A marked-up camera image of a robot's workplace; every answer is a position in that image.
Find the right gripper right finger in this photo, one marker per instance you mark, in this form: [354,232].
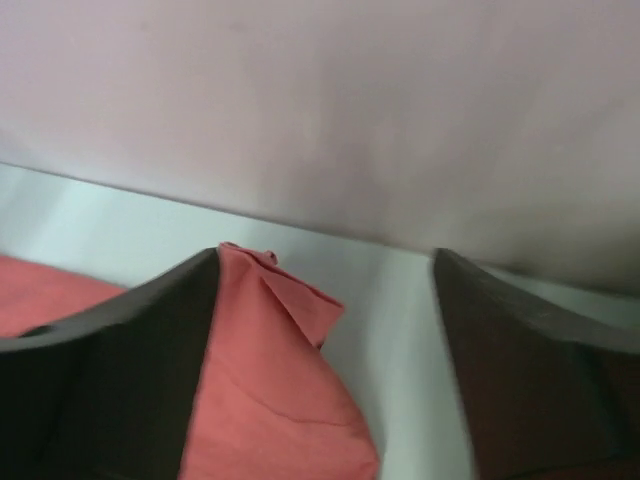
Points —
[547,393]

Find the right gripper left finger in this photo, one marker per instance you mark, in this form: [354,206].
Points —
[108,393]

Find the pink t shirt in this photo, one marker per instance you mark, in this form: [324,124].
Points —
[268,405]

